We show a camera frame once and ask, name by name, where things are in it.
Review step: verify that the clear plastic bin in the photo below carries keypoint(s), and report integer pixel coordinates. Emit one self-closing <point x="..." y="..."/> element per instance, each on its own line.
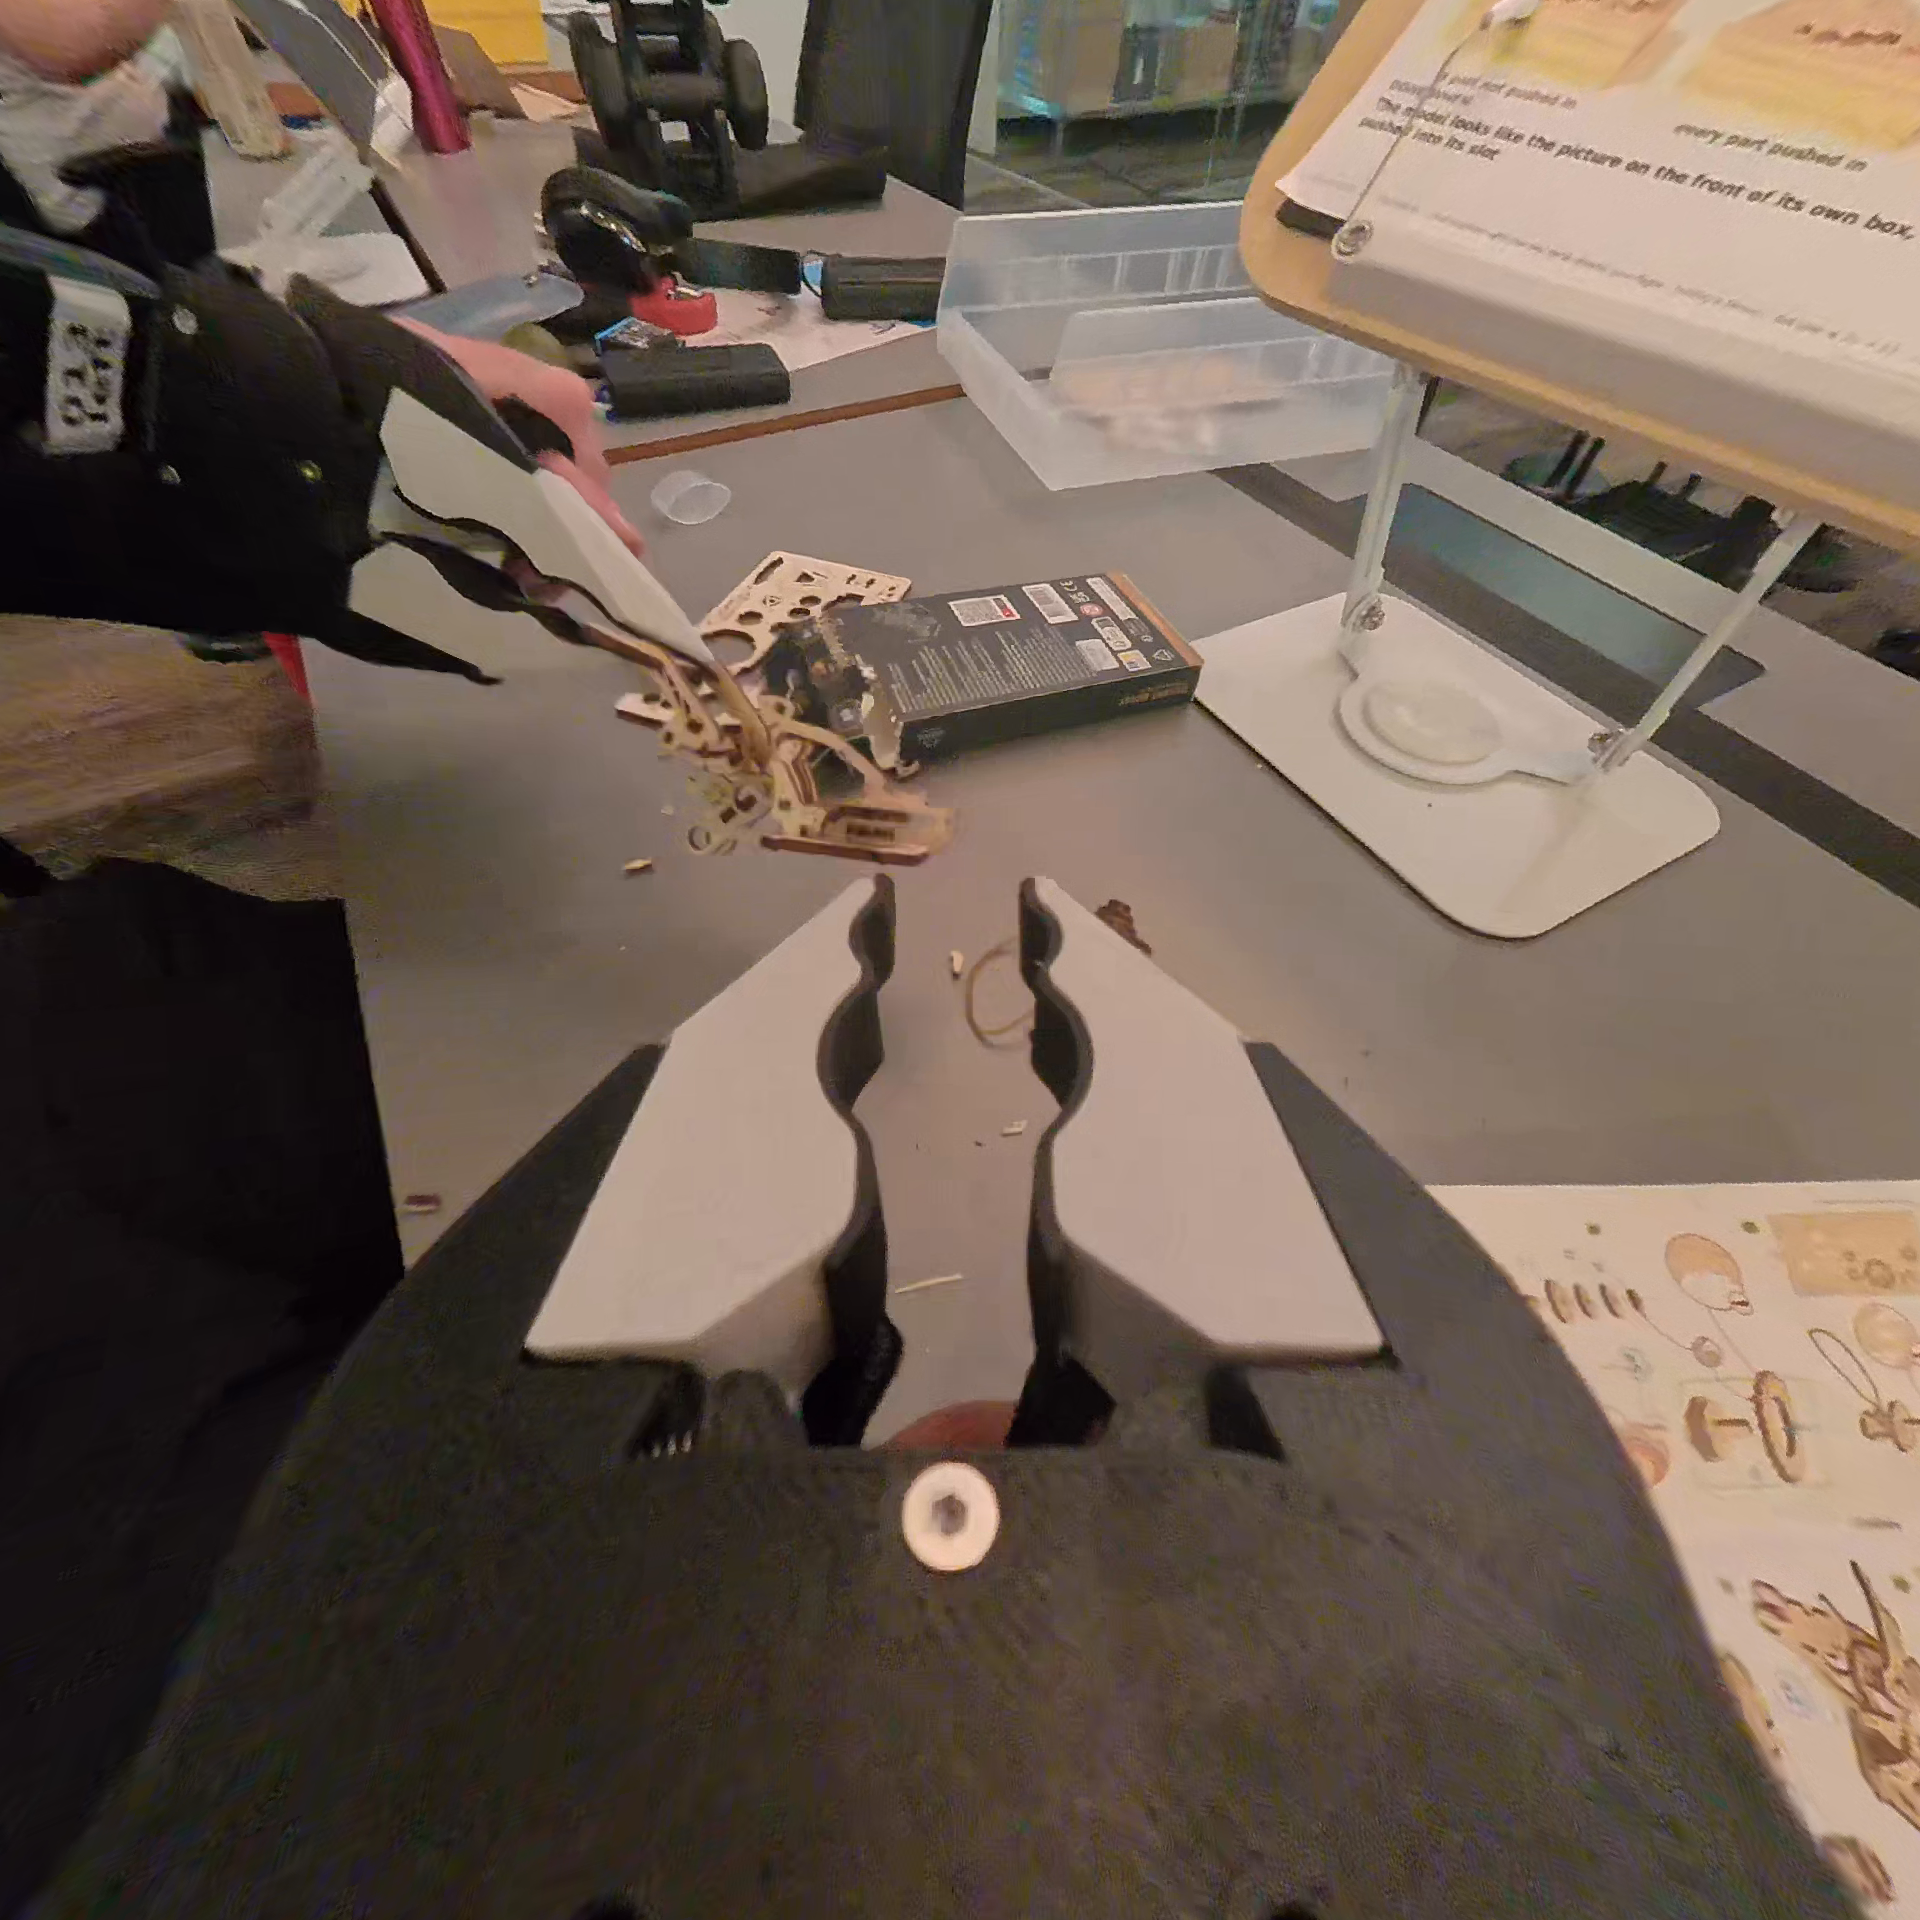
<point x="1155" y="299"/>

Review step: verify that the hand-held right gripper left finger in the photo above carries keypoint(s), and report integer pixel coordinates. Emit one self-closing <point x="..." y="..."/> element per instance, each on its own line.
<point x="721" y="1185"/>

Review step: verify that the black model kit box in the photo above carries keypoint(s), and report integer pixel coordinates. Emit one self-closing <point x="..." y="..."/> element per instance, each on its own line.
<point x="1021" y="662"/>

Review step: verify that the person's left hand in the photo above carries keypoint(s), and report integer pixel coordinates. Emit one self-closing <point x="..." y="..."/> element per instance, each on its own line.
<point x="571" y="412"/>

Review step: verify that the folded instruction booklet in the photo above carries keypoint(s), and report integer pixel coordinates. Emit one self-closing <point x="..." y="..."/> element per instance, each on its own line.
<point x="1724" y="1350"/>

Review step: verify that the yellow rubber band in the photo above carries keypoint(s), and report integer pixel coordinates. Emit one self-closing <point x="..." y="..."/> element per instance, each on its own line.
<point x="980" y="1008"/>

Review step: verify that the red round object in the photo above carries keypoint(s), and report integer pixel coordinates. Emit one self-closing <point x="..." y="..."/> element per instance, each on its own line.
<point x="677" y="311"/>

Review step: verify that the wooden model frame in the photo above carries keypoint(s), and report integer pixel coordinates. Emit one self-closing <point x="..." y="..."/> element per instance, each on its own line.
<point x="811" y="779"/>

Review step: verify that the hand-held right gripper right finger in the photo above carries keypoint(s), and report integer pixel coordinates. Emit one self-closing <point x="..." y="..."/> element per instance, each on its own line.
<point x="1201" y="1185"/>

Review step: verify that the black rectangular case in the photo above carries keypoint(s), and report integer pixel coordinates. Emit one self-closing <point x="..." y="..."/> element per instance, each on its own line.
<point x="884" y="289"/>
<point x="699" y="378"/>

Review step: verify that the clear plastic cup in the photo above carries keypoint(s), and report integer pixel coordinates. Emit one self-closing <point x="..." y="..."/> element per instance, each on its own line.
<point x="691" y="494"/>

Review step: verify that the white document stand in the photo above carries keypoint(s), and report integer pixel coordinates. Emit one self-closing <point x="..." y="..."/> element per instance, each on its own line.
<point x="1500" y="810"/>

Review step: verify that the magenta metal bottle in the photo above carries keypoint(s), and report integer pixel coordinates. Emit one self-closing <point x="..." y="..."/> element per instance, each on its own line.
<point x="421" y="75"/>

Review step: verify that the black chair back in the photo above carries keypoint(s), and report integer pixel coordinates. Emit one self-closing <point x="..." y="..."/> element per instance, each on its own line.
<point x="893" y="90"/>

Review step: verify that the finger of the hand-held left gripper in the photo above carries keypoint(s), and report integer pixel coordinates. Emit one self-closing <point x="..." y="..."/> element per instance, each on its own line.
<point x="524" y="592"/>
<point x="557" y="511"/>

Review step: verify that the white instruction stand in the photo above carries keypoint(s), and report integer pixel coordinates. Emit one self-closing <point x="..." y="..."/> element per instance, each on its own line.
<point x="1652" y="164"/>

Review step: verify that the punched wooden parts sheet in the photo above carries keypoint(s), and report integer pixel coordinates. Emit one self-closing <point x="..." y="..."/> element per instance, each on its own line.
<point x="841" y="585"/>

